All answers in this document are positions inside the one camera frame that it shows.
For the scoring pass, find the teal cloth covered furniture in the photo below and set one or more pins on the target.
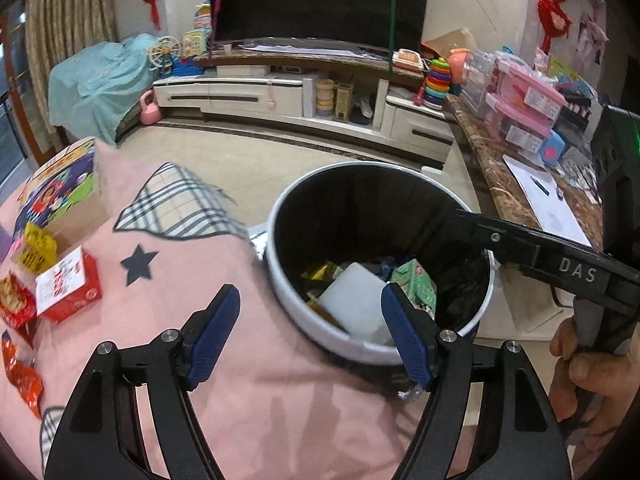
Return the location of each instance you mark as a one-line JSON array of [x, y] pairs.
[[95, 85]]

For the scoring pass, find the green snack packet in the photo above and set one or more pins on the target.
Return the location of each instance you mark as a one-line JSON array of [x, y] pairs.
[[416, 285]]

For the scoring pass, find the white paper sheet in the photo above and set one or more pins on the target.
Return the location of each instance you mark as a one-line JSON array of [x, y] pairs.
[[547, 205]]

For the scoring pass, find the toy house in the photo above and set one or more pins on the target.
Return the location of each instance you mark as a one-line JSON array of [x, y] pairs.
[[192, 42]]

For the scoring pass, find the blue pink toy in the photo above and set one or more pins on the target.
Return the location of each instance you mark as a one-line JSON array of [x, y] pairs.
[[552, 150]]

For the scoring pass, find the ferris wheel toy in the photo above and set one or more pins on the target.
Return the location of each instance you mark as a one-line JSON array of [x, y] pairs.
[[162, 56]]

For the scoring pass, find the pink kettlebell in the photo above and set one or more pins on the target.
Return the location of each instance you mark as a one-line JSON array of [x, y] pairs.
[[148, 108]]

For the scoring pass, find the beige slotted holder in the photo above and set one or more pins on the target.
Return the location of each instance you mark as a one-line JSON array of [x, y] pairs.
[[342, 103]]

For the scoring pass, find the person's right hand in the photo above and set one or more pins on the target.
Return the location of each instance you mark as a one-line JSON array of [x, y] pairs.
[[605, 390]]

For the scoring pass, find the brown marble counter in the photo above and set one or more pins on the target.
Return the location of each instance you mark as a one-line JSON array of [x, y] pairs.
[[492, 170]]

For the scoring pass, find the cartoon printed cardboard box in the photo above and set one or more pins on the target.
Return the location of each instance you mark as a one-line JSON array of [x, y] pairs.
[[60, 195]]

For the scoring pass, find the white rimmed trash bin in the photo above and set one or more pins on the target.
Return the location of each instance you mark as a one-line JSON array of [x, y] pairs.
[[300, 270]]

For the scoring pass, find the black television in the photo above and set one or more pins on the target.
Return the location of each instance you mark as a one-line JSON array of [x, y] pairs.
[[320, 0]]

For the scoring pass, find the blue wrapper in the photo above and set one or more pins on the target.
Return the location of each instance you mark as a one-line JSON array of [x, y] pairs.
[[387, 264]]

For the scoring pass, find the beige patterned curtain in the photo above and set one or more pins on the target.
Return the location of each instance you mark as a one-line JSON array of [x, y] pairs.
[[65, 15]]

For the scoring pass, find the red white carton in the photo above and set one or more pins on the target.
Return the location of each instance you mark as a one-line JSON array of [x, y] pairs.
[[70, 285]]

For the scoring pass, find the pink white toy set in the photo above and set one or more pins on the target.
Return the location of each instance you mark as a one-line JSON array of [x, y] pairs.
[[202, 14]]

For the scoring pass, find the white television cabinet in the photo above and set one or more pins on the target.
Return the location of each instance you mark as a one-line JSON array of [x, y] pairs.
[[300, 105]]

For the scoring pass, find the white packet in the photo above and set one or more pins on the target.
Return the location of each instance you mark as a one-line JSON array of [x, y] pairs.
[[356, 305]]

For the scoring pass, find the clear plastic storage box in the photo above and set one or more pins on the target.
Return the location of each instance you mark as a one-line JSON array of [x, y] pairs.
[[475, 80]]

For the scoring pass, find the gold yellow wrapper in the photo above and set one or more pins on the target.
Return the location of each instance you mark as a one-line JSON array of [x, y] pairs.
[[320, 272]]

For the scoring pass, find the pink printed tablecloth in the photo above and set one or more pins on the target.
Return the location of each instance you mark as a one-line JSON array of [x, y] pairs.
[[280, 395]]

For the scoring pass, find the pink toy vase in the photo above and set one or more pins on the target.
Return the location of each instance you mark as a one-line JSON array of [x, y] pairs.
[[457, 65]]

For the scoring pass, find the orange red shiny wrapper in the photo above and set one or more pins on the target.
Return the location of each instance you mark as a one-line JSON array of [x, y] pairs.
[[22, 375]]

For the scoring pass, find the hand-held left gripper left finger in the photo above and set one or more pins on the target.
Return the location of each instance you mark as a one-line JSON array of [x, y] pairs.
[[215, 340]]

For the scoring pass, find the yellow snack wrapper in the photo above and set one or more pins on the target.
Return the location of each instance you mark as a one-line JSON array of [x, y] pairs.
[[35, 250]]

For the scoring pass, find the stack of yellow jars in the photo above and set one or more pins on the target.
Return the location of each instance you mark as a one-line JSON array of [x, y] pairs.
[[325, 97]]

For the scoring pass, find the dark pen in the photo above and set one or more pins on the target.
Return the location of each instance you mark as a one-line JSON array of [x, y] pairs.
[[540, 185]]

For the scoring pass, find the red chip packet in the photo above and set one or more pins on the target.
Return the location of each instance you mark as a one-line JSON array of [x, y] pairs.
[[15, 302]]

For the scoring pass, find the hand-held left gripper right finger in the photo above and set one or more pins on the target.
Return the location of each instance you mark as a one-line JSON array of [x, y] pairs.
[[405, 340]]

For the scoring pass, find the pink storage box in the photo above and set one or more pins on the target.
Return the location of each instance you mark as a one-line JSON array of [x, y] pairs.
[[515, 127], [530, 87]]

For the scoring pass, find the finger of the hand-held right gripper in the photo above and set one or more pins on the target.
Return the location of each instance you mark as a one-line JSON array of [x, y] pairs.
[[500, 242]]

